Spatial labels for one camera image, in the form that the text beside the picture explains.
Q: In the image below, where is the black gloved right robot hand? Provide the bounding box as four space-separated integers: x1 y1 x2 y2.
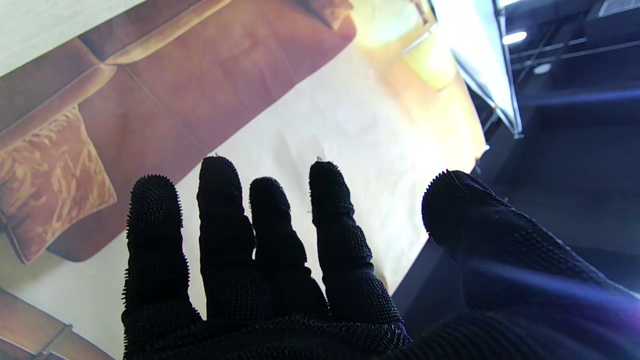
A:
121 156 640 360

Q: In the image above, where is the red brown sofa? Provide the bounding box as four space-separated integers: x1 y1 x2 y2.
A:
0 0 357 263

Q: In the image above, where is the patterned red sofa cushion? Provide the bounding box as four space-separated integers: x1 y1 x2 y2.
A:
0 105 118 265

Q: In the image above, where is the white lit studio panel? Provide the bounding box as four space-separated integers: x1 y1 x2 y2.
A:
430 0 524 139

